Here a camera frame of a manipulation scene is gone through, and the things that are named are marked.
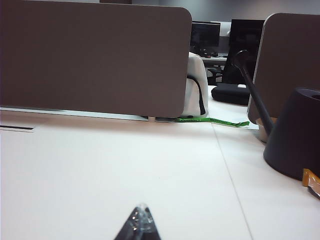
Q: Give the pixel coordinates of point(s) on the black cushion case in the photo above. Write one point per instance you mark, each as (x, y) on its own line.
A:
(228, 95)

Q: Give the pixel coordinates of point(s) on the small black computer monitor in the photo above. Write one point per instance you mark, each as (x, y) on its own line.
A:
(205, 35)

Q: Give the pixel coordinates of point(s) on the green tape strip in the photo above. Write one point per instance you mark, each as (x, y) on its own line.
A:
(217, 122)

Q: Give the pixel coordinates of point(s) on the wide brown partition panel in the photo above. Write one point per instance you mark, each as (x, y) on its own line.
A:
(95, 57)

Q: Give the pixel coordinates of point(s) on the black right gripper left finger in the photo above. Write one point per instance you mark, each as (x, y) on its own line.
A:
(132, 226)

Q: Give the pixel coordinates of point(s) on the narrow brown partition panel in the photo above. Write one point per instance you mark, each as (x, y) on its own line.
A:
(287, 50)

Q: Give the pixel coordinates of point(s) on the large black computer monitor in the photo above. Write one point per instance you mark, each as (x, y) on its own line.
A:
(246, 35)

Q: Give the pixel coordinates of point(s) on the orange snack wrapper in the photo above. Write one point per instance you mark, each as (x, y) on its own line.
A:
(312, 182)

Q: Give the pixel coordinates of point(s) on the white partition foot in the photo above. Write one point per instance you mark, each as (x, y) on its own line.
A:
(151, 119)

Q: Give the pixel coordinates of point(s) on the black office chair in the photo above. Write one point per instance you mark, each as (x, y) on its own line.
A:
(215, 73)

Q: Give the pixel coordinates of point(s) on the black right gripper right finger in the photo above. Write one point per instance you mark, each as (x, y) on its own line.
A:
(150, 227)

